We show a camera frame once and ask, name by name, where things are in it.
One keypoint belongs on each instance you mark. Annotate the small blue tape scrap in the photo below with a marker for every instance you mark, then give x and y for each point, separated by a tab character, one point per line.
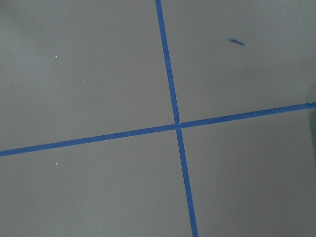
236	41

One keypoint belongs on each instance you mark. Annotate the blue tape strip lengthwise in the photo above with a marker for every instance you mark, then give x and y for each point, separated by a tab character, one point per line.
177	124

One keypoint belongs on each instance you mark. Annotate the blue tape strip crosswise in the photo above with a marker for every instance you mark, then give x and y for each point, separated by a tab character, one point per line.
157	129

